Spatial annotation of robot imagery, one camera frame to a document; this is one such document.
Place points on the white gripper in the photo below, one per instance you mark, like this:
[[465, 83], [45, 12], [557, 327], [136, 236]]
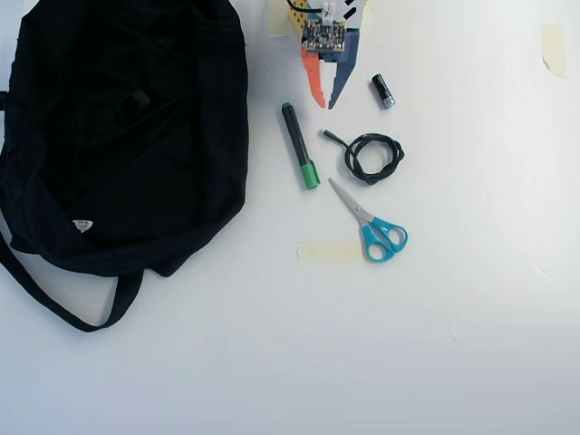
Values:
[[341, 63]]

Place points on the yellow perforated robot base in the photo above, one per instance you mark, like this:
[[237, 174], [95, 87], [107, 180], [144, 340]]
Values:
[[296, 22]]

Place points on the black fabric bag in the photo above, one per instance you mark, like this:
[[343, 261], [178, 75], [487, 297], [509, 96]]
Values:
[[113, 181]]

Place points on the small black battery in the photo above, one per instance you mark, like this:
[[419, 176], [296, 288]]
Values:
[[383, 90]]

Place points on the small beige tape piece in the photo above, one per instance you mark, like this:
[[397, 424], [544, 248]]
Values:
[[370, 3]]

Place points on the black marker green cap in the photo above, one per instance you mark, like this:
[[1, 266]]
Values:
[[296, 140]]

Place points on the long beige masking tape strip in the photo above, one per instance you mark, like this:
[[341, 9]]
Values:
[[326, 251]]

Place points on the torn beige masking tape strip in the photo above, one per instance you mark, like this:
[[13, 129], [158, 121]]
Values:
[[555, 50]]

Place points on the bare camera circuit board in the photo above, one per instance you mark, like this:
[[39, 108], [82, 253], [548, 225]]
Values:
[[325, 35]]

